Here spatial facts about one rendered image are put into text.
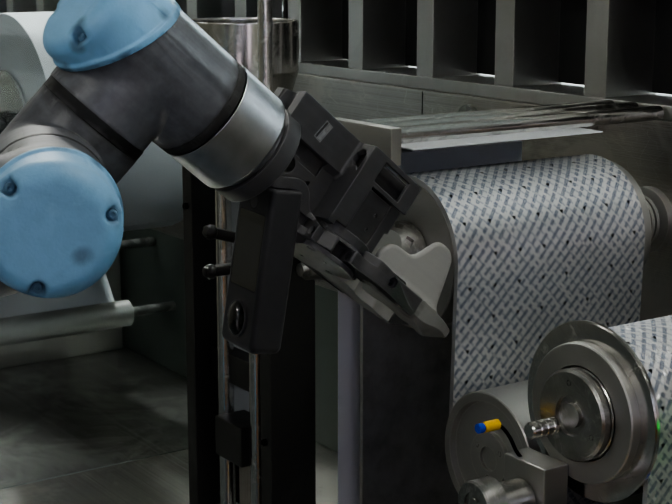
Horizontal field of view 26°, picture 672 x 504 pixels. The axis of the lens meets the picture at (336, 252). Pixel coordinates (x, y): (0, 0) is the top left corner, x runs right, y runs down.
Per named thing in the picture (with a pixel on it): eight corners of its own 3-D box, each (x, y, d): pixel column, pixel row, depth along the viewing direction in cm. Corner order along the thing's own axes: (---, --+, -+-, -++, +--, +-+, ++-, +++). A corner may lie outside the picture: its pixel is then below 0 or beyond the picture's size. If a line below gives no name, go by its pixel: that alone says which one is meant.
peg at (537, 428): (535, 440, 116) (523, 439, 117) (561, 434, 117) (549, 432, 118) (533, 423, 116) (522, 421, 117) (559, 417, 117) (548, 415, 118)
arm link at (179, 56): (15, 42, 92) (103, -61, 92) (138, 143, 98) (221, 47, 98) (46, 75, 85) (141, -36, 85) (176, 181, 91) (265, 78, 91)
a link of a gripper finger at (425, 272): (500, 285, 105) (412, 212, 101) (458, 353, 104) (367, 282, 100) (477, 280, 108) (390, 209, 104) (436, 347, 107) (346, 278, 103)
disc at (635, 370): (524, 472, 125) (528, 304, 122) (529, 471, 125) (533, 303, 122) (652, 527, 113) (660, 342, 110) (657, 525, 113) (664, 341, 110)
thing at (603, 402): (616, 444, 112) (560, 474, 118) (635, 439, 113) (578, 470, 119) (579, 355, 114) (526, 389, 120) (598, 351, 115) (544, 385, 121)
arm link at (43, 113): (-71, 228, 83) (53, 82, 83) (-64, 196, 94) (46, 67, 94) (37, 311, 86) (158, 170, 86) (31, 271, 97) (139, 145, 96)
